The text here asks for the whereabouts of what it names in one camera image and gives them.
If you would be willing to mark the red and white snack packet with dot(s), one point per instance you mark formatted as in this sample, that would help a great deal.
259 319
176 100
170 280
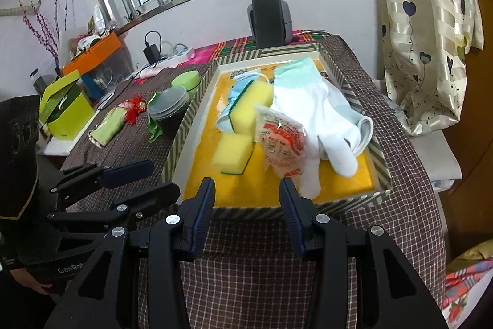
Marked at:
281 144

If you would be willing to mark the blue face mask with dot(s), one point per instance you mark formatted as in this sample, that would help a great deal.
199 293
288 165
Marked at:
227 113

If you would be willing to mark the black heater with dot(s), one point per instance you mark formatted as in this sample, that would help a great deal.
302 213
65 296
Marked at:
269 20

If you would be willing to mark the black charger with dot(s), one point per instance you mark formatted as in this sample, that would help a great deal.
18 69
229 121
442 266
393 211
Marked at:
152 53

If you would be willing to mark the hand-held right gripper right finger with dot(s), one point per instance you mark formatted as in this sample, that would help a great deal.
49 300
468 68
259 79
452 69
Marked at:
294 225

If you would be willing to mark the red tassel ornament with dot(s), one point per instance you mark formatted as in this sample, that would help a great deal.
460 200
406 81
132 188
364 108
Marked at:
134 109

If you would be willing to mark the lime green box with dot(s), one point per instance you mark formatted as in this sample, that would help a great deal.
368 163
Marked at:
69 117

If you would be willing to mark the striped tray with yellow bottom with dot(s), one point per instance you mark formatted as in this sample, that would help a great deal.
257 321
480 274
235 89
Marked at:
346 178

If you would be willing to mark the pink cloth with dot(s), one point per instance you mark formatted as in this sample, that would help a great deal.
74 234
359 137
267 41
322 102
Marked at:
148 72

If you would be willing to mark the white power strip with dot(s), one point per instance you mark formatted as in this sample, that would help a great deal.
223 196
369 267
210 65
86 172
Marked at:
177 57

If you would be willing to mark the green cloth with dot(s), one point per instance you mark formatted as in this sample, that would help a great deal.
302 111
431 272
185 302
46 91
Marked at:
154 132

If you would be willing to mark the budded decorative branches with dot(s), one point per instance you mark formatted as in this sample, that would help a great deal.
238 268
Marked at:
48 32

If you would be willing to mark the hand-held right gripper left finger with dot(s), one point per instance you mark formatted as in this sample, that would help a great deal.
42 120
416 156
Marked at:
202 217

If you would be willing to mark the heart print curtain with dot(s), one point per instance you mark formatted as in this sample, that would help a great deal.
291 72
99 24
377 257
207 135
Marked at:
423 5

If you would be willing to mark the orange box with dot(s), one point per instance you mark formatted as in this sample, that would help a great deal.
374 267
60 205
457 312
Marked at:
96 51

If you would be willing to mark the person's left hand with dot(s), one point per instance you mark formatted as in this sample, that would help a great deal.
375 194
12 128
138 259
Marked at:
30 282

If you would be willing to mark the colourful plaid cloth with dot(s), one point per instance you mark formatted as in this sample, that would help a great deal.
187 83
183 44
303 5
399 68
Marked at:
227 47

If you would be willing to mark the yellow sponge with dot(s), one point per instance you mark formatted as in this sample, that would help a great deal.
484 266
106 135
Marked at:
250 105
231 151

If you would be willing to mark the green cup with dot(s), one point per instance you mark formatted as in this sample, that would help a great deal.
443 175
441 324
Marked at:
185 80

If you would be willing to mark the wooden wardrobe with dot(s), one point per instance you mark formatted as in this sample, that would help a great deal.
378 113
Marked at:
477 121

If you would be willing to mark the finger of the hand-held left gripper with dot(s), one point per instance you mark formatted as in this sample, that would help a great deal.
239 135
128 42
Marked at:
127 171
154 198

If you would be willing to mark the green towel packet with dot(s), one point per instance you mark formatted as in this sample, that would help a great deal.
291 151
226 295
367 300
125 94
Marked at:
108 126

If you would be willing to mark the floral bedding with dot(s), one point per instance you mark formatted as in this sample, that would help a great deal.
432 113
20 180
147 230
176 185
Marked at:
466 282

